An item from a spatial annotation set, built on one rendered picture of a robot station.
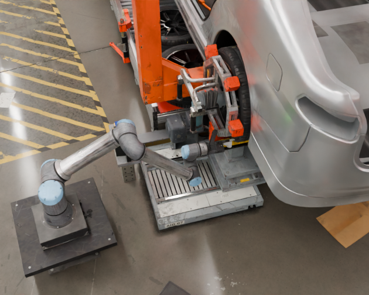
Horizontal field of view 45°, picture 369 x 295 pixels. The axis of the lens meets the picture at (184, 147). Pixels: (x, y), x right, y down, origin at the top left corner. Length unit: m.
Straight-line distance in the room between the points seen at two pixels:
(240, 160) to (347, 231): 0.96
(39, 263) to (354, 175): 1.96
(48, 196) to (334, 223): 2.08
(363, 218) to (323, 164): 1.48
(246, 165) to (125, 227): 1.04
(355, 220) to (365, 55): 1.23
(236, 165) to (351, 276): 1.13
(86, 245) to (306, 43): 1.85
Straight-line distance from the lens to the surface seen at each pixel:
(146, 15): 3.10
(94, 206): 3.22
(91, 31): 5.46
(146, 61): 3.29
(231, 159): 3.53
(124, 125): 2.76
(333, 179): 2.37
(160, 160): 2.80
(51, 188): 2.90
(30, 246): 3.14
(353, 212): 3.72
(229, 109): 2.84
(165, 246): 3.33
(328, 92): 2.05
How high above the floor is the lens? 2.87
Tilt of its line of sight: 47 degrees down
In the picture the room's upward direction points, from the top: straight up
